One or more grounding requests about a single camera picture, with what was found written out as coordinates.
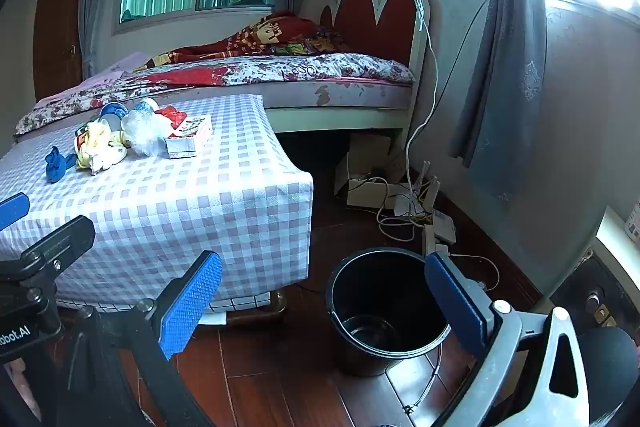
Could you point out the blue glove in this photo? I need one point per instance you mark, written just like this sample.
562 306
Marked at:
56 164

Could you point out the pink bed sheet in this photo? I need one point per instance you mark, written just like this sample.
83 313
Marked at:
100 74

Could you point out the red plastic bag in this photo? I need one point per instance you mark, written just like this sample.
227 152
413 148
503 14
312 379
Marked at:
172 117

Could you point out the clear plastic bag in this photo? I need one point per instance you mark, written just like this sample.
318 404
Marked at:
145 132

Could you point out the open cardboard box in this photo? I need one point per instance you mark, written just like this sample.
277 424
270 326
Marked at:
365 157

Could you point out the wooden table leg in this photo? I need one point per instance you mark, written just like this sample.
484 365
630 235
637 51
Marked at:
278 302

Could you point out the black box with knob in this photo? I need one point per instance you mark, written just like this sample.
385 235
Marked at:
595 292

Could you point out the brown wooden door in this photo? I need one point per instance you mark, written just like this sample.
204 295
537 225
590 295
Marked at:
57 27

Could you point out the red printed blanket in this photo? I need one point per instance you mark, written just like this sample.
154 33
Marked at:
250 37

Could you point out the white side cabinet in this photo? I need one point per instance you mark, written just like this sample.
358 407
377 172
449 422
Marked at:
617 232

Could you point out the bed with purple mattress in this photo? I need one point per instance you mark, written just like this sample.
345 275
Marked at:
350 94

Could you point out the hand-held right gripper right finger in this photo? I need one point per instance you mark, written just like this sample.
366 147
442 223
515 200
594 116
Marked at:
457 307

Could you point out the small grey box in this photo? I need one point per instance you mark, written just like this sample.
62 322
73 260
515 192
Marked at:
181 147

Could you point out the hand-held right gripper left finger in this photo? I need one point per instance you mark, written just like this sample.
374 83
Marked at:
192 302

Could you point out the red heart-shaped headboard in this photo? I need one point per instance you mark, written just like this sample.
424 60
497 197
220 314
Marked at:
385 27

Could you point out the white red packet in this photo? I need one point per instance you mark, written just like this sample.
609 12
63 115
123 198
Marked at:
197 126

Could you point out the purple checked tablecloth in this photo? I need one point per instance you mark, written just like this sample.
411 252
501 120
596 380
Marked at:
190 207

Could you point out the yellow white cloth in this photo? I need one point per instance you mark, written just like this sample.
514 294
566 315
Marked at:
100 147

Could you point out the floral quilt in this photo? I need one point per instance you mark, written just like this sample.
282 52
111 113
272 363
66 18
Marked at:
280 69

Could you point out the white adapter box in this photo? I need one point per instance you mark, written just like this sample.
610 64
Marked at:
444 224

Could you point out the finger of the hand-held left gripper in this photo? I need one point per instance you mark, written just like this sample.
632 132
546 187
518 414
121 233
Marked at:
62 239
12 209

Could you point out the large grey curtain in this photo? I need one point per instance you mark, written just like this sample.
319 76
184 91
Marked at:
505 57

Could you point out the plain blue paper cup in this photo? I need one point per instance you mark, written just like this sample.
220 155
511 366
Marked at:
112 112

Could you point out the black plastic bucket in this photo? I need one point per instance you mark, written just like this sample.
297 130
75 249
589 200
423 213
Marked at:
385 287

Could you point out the white power strip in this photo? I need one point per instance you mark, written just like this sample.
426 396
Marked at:
434 244

